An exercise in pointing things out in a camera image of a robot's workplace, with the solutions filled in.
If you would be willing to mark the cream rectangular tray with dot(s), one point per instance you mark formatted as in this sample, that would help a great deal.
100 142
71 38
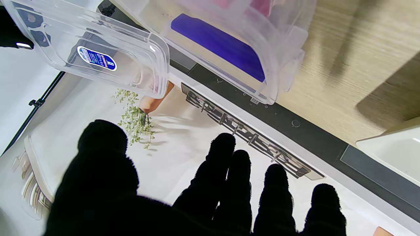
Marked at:
393 154

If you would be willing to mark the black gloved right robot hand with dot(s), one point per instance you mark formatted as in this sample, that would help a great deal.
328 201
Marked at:
10 36

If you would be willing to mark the pink bacon slice stack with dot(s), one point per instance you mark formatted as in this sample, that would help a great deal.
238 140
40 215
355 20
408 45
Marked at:
259 6

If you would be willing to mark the clear lid with blue label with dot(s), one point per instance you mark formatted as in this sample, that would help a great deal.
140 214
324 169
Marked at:
98 39

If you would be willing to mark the clear container with blue clips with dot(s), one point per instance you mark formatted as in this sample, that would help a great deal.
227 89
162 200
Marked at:
216 42

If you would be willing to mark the black light stand pole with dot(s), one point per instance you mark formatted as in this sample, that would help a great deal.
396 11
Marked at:
39 101

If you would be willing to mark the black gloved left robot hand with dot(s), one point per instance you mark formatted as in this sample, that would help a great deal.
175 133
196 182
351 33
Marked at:
105 196

